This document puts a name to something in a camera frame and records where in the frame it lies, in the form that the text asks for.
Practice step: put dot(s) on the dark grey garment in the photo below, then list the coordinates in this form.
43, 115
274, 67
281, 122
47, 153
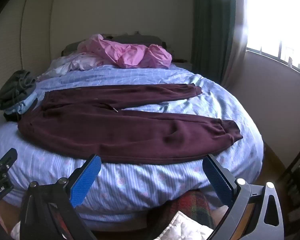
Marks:
12, 87

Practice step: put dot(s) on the green curtain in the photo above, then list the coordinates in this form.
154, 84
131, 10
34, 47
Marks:
212, 30

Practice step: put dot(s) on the bedside table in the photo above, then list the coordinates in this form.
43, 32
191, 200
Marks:
183, 63

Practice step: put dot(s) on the white quilted cloth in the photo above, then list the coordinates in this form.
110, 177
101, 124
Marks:
187, 226

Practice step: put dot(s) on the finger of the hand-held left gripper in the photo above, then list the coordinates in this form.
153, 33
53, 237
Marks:
6, 158

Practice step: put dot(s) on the bed with blue striped sheet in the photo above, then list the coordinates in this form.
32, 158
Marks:
165, 85

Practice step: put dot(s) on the red plaid cloth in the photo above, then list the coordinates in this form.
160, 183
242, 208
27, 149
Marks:
190, 203

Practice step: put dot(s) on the maroon pants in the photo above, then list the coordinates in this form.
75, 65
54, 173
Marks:
102, 130

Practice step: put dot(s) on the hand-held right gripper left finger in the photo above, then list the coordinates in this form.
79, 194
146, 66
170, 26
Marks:
86, 180

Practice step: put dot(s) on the light blue garment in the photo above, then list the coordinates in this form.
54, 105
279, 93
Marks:
22, 106

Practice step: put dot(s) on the grey headboard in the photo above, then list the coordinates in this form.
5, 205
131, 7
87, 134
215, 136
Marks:
140, 39

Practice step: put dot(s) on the white floral sheet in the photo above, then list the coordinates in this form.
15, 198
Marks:
75, 63

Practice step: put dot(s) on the pink blanket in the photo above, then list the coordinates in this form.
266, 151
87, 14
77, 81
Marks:
130, 52

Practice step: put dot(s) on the window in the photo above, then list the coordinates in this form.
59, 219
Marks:
272, 17

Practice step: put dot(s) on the black garment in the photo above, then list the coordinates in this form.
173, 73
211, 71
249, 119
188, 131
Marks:
11, 117

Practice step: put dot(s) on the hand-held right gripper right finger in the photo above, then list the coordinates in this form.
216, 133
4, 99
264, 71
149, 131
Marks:
217, 180

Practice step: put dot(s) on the white closet door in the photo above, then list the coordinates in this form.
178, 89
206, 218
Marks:
37, 30

